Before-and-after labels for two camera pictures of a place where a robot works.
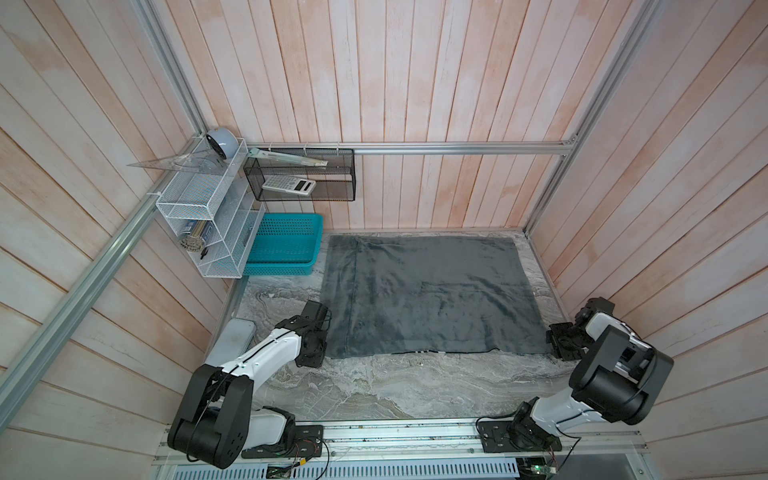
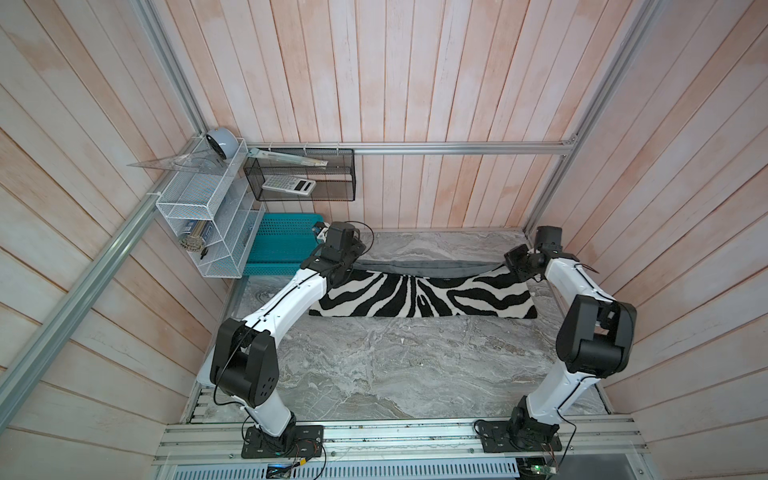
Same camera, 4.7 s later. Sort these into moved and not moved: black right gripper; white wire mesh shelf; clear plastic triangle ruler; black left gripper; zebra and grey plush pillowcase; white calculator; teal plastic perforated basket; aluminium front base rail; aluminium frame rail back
Moved: black left gripper; zebra and grey plush pillowcase; black right gripper
Not moved: clear plastic triangle ruler; white wire mesh shelf; aluminium front base rail; teal plastic perforated basket; white calculator; aluminium frame rail back
